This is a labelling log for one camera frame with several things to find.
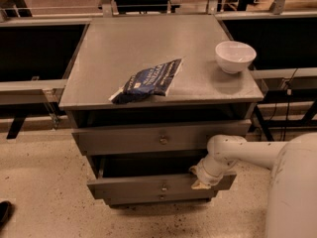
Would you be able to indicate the grey bottom drawer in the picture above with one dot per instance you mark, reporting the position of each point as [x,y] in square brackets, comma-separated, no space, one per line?
[196,194]

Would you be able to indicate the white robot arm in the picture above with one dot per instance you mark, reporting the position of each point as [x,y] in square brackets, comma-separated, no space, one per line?
[292,197]

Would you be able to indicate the grey drawer cabinet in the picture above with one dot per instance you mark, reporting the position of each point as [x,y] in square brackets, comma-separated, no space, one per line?
[142,152]

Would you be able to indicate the black shoe left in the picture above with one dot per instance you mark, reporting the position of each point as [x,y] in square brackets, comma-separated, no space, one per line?
[5,207]

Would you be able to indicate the white bowl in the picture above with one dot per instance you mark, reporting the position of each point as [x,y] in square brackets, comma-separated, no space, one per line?
[234,57]

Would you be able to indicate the blue chip bag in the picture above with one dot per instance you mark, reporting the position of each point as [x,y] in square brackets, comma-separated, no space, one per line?
[151,81]

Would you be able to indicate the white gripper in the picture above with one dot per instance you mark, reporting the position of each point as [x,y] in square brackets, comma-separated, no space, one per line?
[207,175]

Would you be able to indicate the grey top drawer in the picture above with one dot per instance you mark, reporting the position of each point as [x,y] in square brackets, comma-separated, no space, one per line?
[148,138]

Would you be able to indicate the grey drawer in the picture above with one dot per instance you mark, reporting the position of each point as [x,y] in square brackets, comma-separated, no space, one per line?
[196,194]
[135,175]
[148,138]

